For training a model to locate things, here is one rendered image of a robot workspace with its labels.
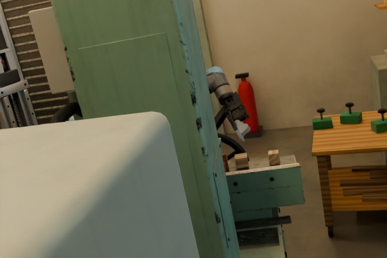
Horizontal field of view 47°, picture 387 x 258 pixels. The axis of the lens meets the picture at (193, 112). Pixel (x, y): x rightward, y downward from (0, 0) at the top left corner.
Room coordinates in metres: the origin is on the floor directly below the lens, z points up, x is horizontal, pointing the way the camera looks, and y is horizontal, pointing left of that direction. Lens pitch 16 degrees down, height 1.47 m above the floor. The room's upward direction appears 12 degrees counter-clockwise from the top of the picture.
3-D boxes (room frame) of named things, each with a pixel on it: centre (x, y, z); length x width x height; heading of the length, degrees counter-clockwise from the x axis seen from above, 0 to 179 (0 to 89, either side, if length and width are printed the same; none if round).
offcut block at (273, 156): (1.27, -0.22, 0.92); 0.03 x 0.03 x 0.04; 75
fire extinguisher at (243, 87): (4.01, -0.52, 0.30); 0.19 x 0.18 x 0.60; 162
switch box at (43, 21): (0.89, 0.22, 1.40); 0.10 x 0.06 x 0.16; 171
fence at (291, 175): (1.15, 0.04, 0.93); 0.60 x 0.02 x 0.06; 81
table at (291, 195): (1.29, 0.02, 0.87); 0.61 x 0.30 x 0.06; 81
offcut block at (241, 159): (1.30, -0.12, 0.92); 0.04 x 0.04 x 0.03; 84
